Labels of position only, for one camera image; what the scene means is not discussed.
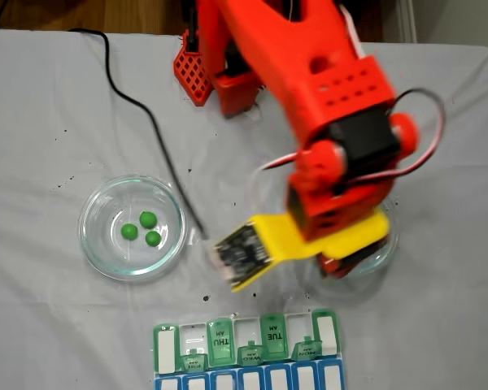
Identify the large clear glass bowl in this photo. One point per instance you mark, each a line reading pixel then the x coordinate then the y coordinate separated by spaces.
pixel 101 252

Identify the camera board on yellow mount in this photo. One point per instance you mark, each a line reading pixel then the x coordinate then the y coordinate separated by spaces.
pixel 242 252

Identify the weekly pill organizer box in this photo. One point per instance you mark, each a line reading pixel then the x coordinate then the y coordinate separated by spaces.
pixel 248 380

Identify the white tablecloth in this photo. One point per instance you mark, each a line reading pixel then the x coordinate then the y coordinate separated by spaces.
pixel 44 325

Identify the white baseboard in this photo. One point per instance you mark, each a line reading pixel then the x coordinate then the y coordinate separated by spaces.
pixel 408 20

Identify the green ball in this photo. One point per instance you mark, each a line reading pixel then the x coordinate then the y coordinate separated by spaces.
pixel 153 238
pixel 129 231
pixel 147 219

